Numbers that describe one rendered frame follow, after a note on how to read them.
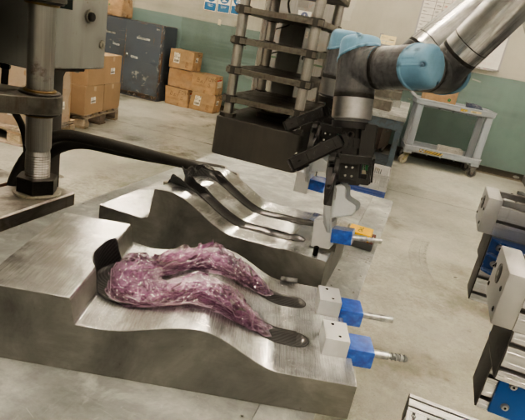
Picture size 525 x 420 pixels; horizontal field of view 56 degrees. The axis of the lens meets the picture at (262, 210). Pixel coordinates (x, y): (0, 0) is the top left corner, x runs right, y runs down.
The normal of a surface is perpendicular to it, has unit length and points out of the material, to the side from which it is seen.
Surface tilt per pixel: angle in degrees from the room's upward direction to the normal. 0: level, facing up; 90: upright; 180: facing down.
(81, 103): 90
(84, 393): 0
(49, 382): 0
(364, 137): 82
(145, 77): 90
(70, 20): 90
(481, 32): 102
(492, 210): 90
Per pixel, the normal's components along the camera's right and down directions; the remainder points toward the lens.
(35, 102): 0.54, 0.37
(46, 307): -0.04, 0.33
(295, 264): -0.33, 0.26
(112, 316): 0.11, -0.94
